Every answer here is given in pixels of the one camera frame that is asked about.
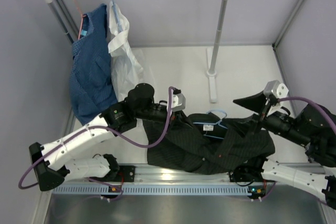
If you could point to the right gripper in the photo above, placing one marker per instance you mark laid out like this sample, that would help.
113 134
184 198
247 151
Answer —
255 103

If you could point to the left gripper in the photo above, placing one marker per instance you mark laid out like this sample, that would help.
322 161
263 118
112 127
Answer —
177 117

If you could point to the black pinstriped shirt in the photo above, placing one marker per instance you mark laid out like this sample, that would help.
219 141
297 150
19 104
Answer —
186 148

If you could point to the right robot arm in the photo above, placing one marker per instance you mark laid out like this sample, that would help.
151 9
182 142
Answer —
313 129

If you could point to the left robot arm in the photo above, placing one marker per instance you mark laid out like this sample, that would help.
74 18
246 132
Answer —
54 163

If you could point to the white shirt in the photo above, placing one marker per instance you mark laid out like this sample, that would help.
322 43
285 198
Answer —
126 70

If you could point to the blue checked shirt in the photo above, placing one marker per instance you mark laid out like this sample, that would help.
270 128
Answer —
90 84

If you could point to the light blue hanger with shirt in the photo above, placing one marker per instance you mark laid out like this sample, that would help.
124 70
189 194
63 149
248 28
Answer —
116 16

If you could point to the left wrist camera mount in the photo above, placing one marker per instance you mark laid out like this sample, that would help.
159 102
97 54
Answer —
176 101

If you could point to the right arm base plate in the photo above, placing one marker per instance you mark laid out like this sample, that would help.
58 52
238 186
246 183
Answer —
251 178

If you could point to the aluminium mounting rail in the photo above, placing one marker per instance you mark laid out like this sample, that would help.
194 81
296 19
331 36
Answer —
151 174

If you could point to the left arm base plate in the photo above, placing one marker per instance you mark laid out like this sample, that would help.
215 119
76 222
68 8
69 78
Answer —
125 173

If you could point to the slotted cable duct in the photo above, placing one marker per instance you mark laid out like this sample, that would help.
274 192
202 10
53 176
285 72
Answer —
189 190

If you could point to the pink wire hanger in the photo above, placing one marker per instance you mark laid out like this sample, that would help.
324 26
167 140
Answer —
82 15

